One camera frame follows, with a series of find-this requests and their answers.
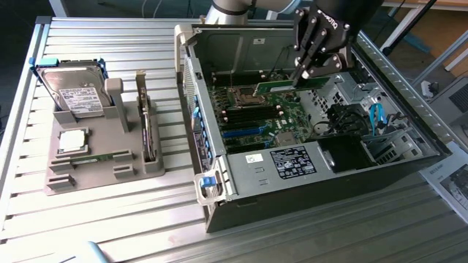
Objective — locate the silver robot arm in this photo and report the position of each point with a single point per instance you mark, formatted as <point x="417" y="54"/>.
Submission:
<point x="226" y="8"/>

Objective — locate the black RAM slot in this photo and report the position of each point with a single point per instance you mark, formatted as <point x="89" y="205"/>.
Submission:
<point x="254" y="115"/>
<point x="256" y="119"/>
<point x="252" y="108"/>
<point x="253" y="112"/>

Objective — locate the blue expansion slot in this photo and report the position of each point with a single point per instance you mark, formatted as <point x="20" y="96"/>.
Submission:
<point x="246" y="132"/>

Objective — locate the silver hard disk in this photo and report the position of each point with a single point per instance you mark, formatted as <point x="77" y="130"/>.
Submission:
<point x="76" y="90"/>

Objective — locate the CPU socket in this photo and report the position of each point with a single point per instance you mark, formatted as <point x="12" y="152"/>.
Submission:
<point x="241" y="96"/>

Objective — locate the silver CPU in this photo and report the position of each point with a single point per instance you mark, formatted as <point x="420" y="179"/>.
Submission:
<point x="73" y="141"/>

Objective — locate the blue case latch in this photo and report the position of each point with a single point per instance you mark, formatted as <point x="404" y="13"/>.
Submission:
<point x="206" y="182"/>

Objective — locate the white power strip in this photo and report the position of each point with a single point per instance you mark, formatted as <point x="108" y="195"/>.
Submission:
<point x="425" y="89"/>

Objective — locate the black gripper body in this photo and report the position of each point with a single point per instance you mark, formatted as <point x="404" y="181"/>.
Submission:
<point x="346" y="16"/>

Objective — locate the graphics card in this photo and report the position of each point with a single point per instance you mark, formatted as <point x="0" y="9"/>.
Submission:
<point x="144" y="96"/>

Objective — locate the white metal desk frame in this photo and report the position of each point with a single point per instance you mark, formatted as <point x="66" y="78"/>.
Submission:
<point x="454" y="59"/>

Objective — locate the silver disk bay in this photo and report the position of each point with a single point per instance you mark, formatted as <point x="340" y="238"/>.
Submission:
<point x="386" y="149"/>

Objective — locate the black PC case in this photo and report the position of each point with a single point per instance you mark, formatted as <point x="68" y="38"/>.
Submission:
<point x="292" y="208"/>

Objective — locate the printed paper sheet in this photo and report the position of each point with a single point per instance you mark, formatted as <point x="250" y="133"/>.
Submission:
<point x="438" y="175"/>

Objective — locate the silver power supply unit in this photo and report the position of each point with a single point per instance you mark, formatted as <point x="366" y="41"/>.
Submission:
<point x="256" y="175"/>

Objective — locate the grey box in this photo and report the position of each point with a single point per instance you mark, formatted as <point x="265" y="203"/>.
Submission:
<point x="453" y="109"/>

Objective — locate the light blue object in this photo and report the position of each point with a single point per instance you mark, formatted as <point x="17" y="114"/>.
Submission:
<point x="94" y="252"/>

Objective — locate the green RAM stick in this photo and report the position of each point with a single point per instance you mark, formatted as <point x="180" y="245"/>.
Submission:
<point x="94" y="159"/>
<point x="273" y="87"/>

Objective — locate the blue disk caddy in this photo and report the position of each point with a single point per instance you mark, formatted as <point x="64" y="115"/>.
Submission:
<point x="45" y="62"/>

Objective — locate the black fan shroud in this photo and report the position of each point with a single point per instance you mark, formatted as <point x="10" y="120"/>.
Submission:
<point x="346" y="153"/>

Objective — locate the black expansion slot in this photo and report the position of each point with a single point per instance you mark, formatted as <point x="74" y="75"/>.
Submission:
<point x="248" y="148"/>

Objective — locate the green motherboard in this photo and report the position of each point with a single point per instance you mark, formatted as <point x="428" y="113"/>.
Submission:
<point x="288" y="105"/>

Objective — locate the grey parts rack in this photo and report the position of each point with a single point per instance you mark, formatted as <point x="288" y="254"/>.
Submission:
<point x="101" y="178"/>

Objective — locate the black tripod pole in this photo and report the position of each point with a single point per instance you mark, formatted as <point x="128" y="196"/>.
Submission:
<point x="408" y="26"/>

